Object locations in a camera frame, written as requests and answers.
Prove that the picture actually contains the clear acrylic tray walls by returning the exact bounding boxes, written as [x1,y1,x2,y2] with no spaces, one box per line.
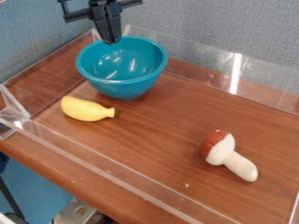
[0,25,299,224]

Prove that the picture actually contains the grey metal bracket under table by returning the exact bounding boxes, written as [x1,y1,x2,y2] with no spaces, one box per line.
[51,199,105,224]

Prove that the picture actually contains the yellow toy banana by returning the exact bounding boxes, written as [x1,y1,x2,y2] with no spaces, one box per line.
[61,95,117,122]

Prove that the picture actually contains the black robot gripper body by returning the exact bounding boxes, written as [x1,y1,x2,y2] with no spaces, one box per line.
[58,0,143,23]

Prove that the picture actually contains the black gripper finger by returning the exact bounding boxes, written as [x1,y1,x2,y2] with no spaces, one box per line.
[107,1,123,43]
[90,3,114,45]

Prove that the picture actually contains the brown white toy mushroom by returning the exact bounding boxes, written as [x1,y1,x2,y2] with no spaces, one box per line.
[201,129,258,182]

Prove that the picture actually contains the blue plastic bowl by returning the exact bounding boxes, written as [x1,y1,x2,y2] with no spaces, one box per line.
[77,36,169,100]

